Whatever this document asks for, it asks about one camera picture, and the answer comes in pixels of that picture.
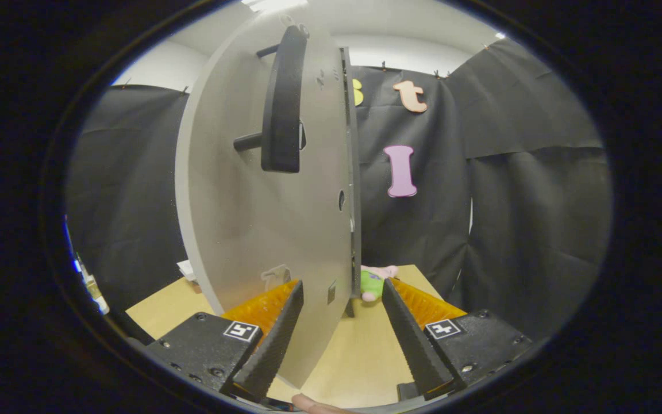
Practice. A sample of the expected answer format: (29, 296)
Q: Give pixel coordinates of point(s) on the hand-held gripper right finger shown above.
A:
(411, 339)

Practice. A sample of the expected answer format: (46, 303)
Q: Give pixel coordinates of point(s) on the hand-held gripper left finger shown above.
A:
(276, 339)

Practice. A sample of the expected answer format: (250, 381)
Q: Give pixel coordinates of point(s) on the light grey shoe cabinet door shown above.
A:
(239, 230)

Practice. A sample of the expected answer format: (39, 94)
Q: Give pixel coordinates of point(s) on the grey shoe cabinet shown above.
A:
(355, 190)

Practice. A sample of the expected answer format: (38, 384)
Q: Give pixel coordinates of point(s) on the pink and green plush toy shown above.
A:
(372, 283)

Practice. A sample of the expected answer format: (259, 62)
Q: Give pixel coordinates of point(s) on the black backdrop cloth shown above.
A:
(526, 190)

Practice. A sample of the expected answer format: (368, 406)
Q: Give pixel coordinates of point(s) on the pile of printed papers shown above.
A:
(92, 287)

